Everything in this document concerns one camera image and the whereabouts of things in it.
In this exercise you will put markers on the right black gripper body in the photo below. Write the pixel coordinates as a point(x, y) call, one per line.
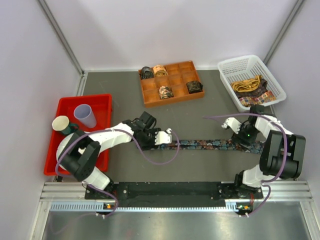
point(247, 134)

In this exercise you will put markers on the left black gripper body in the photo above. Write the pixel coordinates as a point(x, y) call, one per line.
point(147, 141)

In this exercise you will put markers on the dark floral necktie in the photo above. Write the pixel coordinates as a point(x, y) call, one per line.
point(221, 145)

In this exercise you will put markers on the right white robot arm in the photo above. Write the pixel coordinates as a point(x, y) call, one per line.
point(282, 152)

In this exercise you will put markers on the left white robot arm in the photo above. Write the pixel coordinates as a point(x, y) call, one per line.
point(83, 168)

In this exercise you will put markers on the cream floral folded tie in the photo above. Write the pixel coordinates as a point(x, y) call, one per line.
point(248, 101)

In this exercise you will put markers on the dark maroon folded tie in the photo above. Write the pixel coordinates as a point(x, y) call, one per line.
point(255, 93)

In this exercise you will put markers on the gold folded tie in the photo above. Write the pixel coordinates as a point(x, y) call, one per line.
point(247, 85)

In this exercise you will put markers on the floral black rolled tie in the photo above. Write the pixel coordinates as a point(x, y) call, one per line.
point(165, 92)

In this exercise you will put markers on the red plastic bin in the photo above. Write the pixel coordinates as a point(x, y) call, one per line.
point(101, 105)

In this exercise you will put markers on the white plastic basket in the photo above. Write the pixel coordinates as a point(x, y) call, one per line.
point(246, 67)

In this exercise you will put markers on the lilac plastic cup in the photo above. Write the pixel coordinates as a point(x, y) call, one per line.
point(85, 115)

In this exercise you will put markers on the peach rolled tie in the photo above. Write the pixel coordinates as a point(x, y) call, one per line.
point(159, 71)

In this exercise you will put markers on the dark brown rolled tie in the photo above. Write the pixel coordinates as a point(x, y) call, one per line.
point(194, 87)

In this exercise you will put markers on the orange compartment tray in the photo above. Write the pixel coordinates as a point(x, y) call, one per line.
point(179, 74)

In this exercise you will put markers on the dark green mug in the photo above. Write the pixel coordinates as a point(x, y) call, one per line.
point(68, 128)

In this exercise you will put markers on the white paper plate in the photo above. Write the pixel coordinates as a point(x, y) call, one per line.
point(95, 135)

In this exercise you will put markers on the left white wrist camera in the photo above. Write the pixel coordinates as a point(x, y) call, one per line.
point(163, 137)

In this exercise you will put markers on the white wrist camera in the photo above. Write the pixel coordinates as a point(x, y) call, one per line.
point(233, 124)
point(163, 137)

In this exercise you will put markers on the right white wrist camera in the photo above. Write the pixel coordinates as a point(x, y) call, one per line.
point(233, 124)

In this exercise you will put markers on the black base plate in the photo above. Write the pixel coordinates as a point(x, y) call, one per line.
point(180, 194)

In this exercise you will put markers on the aluminium frame rail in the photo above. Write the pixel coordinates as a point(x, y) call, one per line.
point(284, 213)

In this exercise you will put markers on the slotted cable duct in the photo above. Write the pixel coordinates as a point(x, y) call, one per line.
point(102, 207)

